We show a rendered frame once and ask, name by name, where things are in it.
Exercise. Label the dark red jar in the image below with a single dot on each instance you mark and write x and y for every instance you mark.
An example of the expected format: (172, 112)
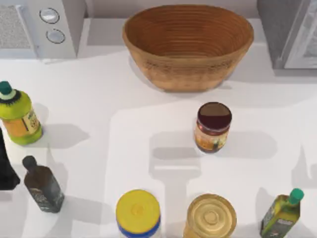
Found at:
(212, 129)

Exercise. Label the brown woven basket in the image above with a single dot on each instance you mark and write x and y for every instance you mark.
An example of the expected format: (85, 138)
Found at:
(188, 49)

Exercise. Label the yellow-lidded white jar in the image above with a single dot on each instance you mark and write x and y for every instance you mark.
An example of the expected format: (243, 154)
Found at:
(138, 213)

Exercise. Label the gold-lidded can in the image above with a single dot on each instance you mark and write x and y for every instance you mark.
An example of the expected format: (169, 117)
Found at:
(210, 218)

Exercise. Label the round microwave knob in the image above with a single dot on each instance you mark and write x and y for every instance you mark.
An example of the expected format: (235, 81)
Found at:
(55, 36)
(49, 15)

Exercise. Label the dark brown square bottle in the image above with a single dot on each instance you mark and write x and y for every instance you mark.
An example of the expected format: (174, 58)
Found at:
(43, 187)

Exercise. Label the yellow-green bottle green cap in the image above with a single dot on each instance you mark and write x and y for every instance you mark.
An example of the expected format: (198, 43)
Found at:
(21, 119)

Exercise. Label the pale microwave oven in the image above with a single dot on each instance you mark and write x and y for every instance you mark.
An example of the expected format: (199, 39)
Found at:
(32, 27)

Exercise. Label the green square oil bottle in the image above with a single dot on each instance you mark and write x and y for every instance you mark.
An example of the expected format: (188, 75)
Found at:
(281, 218)

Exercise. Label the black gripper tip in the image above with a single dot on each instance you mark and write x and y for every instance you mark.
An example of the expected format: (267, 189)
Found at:
(6, 168)

